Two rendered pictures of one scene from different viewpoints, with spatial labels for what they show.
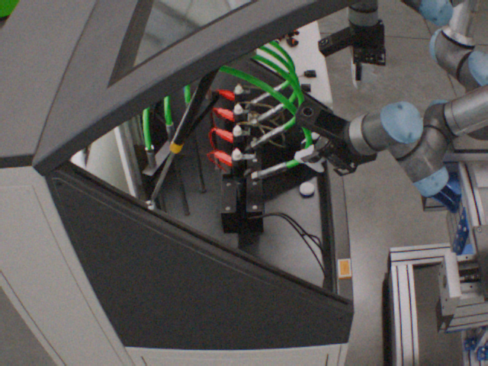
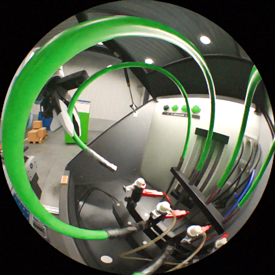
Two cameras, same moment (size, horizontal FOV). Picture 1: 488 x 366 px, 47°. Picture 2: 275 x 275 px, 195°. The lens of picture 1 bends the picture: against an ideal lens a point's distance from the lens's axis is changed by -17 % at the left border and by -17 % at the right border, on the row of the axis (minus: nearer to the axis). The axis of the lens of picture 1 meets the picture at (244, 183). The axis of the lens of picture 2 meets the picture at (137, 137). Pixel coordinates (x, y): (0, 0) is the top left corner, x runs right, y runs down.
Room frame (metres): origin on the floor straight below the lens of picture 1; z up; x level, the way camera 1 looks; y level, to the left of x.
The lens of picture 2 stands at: (1.18, -0.11, 1.26)
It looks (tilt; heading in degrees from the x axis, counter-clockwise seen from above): 11 degrees down; 139
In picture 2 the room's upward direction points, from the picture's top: 11 degrees clockwise
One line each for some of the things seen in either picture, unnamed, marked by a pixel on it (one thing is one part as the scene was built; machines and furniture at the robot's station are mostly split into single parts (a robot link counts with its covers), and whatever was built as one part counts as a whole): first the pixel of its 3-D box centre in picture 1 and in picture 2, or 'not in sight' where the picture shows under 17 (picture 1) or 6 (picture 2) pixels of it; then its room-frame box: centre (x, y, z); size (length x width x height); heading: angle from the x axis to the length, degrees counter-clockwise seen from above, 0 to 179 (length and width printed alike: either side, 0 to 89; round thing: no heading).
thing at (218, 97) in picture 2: not in sight; (200, 97); (1.11, 0.27, 1.43); 0.54 x 0.03 x 0.02; 175
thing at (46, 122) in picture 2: not in sight; (45, 120); (-5.04, -2.86, 0.61); 1.26 x 0.48 x 1.22; 84
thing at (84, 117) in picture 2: not in sight; (77, 127); (-2.65, -0.32, 0.65); 0.95 x 0.86 x 1.30; 92
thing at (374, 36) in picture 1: (366, 40); not in sight; (1.17, -0.32, 1.37); 0.09 x 0.08 x 0.12; 85
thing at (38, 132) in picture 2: not in sight; (37, 130); (-2.84, -2.39, 0.39); 1.20 x 0.85 x 0.79; 6
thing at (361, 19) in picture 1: (362, 12); not in sight; (1.18, -0.31, 1.45); 0.08 x 0.08 x 0.05
